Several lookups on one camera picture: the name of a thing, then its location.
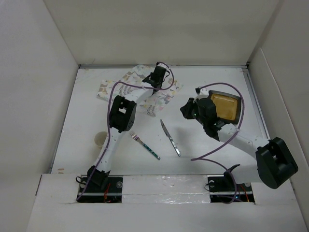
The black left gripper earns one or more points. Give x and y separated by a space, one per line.
161 82

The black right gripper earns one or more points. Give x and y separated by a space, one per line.
186 108

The floral patterned cloth placemat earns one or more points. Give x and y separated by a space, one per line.
133 78

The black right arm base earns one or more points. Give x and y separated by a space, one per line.
222 190

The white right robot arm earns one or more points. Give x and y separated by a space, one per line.
274 161

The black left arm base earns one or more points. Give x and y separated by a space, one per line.
111 193

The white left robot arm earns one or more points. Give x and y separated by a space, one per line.
121 113

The square black yellow plate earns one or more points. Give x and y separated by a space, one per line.
228 106

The yellow ceramic mug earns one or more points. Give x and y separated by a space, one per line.
100 138

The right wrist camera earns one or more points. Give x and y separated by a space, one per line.
202 92

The knife with patterned handle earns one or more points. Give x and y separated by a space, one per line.
170 138

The fork with patterned handle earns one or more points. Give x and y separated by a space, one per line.
137 139

